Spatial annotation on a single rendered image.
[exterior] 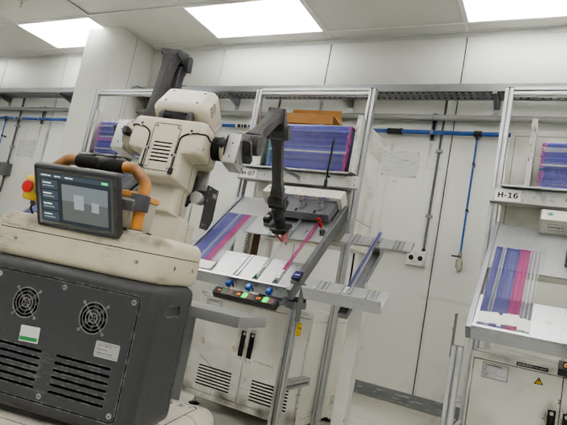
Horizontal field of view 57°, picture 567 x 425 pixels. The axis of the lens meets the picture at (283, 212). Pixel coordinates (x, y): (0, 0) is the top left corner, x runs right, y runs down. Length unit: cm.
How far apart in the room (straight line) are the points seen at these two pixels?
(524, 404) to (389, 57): 320
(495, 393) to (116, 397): 158
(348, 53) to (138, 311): 388
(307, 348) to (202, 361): 63
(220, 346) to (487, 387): 134
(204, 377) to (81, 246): 161
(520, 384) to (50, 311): 181
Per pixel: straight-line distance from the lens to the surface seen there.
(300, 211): 277
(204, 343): 295
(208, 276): 258
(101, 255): 146
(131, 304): 141
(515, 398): 244
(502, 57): 457
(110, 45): 592
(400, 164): 438
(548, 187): 263
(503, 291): 227
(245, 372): 282
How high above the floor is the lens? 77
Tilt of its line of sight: 7 degrees up
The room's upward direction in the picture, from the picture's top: 11 degrees clockwise
